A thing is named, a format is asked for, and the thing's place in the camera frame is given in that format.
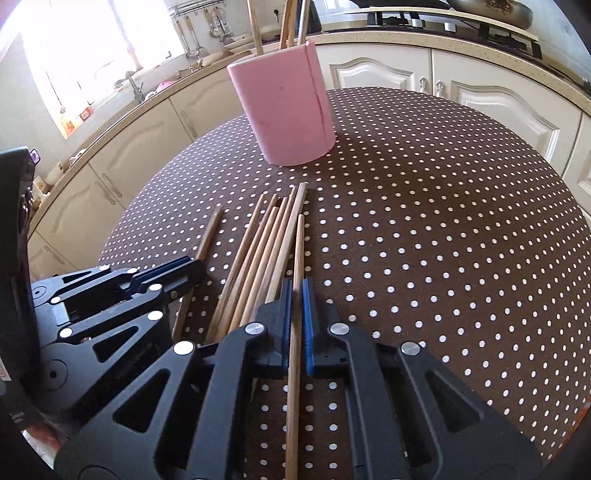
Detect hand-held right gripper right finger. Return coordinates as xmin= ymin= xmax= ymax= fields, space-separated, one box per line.
xmin=301 ymin=277 xmax=543 ymax=480

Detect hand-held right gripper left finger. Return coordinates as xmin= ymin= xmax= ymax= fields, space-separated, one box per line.
xmin=54 ymin=277 xmax=296 ymax=480

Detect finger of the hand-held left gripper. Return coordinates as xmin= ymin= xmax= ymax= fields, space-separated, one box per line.
xmin=39 ymin=265 xmax=206 ymax=398
xmin=31 ymin=257 xmax=204 ymax=308

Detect bunch of wooden chopsticks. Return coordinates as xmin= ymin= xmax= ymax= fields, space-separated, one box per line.
xmin=204 ymin=182 xmax=309 ymax=344

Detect pink utensil holder cup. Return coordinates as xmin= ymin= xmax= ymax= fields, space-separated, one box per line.
xmin=226 ymin=39 xmax=335 ymax=167

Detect steel sink faucet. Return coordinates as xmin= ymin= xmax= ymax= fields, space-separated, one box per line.
xmin=115 ymin=71 xmax=146 ymax=103

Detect kitchen window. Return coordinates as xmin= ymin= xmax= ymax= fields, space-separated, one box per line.
xmin=18 ymin=0 xmax=185 ymax=139

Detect hanging steel ladle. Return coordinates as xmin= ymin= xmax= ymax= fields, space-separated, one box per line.
xmin=185 ymin=16 xmax=208 ymax=58

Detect cream kitchen base cabinets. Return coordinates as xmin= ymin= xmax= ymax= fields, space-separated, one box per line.
xmin=25 ymin=44 xmax=591 ymax=278

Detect beige kitchen countertop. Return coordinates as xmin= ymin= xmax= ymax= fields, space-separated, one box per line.
xmin=25 ymin=28 xmax=591 ymax=243

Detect black glass gas stove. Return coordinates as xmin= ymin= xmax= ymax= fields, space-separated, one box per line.
xmin=367 ymin=11 xmax=543 ymax=58

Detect steel wall utensil rack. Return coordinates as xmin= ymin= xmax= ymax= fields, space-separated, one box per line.
xmin=168 ymin=0 xmax=222 ymax=19

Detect steel wok with black handle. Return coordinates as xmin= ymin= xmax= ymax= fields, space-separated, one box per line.
xmin=445 ymin=0 xmax=534 ymax=28

